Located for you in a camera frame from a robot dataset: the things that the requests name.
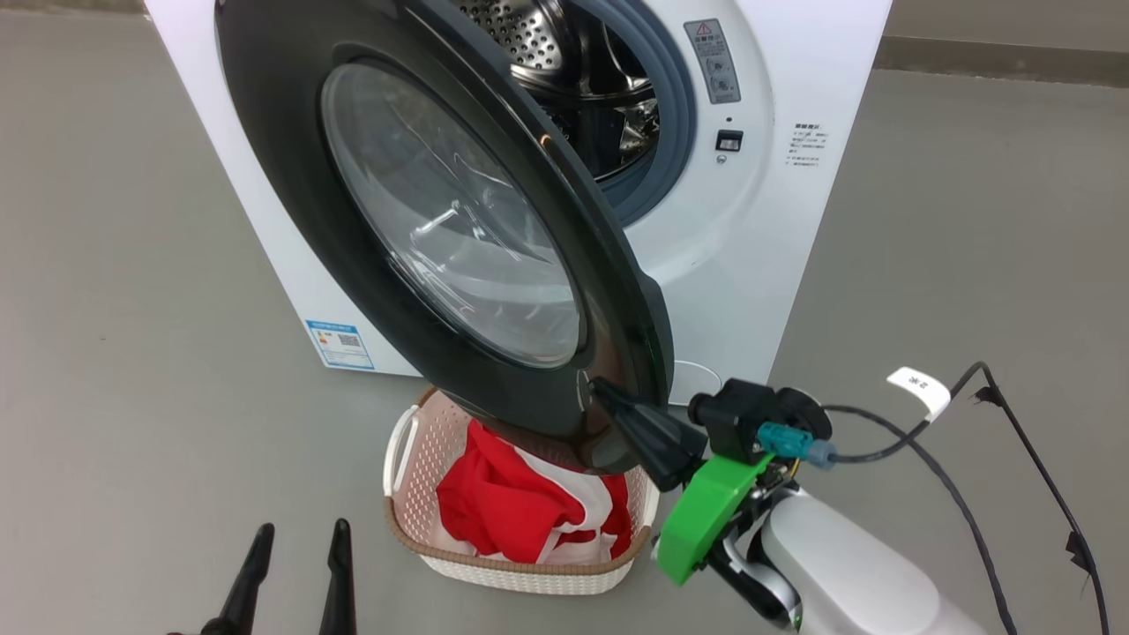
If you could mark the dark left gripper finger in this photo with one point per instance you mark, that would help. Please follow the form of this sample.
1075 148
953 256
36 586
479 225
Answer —
340 582
242 582

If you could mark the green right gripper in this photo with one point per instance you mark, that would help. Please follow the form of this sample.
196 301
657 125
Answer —
706 520

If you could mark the red and white garment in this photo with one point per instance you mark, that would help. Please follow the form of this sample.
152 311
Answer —
503 511

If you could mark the washing machine door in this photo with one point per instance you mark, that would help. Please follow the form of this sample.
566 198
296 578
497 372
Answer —
291 220

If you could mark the cream basket with brown rim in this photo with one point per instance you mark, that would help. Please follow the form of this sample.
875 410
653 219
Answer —
529 573

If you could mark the white front-load washing machine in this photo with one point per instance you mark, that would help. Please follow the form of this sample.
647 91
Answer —
741 265

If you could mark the black door latch socket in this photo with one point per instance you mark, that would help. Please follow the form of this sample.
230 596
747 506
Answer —
729 140

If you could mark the stainless steel washer drum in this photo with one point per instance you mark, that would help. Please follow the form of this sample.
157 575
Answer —
600 97

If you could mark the round white filter cover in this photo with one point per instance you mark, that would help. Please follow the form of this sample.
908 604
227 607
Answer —
701 384

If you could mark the blue energy label sticker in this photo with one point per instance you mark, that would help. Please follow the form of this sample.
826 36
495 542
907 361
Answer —
340 346

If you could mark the grey warning sticker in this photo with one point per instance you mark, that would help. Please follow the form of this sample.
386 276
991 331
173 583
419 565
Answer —
713 62

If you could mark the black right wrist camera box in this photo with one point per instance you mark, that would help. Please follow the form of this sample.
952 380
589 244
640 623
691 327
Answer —
741 414

